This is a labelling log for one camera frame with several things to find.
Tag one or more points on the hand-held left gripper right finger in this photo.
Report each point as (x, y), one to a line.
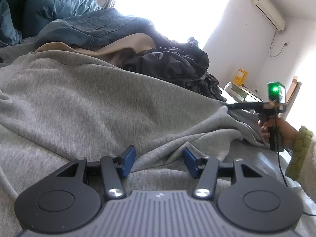
(190, 163)

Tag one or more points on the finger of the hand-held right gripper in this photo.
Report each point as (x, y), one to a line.
(243, 106)

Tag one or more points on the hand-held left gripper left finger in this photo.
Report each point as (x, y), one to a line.
(128, 161)

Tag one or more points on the grey hoodie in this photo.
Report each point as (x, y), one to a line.
(98, 103)

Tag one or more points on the person's right hand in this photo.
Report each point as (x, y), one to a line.
(287, 133)

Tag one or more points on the light desk with drawers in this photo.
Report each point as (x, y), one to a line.
(243, 95)

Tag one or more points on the tall cardboard box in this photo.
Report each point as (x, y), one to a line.
(295, 91)

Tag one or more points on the cream bedpost finial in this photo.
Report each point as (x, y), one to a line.
(228, 86)

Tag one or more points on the yellow box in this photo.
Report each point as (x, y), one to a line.
(240, 76)

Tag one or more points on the dark plaid shirt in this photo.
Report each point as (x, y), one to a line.
(207, 86)

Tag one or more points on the white air conditioner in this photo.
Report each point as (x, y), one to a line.
(269, 11)

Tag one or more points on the black garment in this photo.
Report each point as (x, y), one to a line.
(172, 59)

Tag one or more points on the beige zip jacket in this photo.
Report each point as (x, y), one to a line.
(128, 47)

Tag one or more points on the bright window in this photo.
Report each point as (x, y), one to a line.
(172, 7)

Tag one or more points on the blue denim jeans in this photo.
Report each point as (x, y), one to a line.
(98, 27)

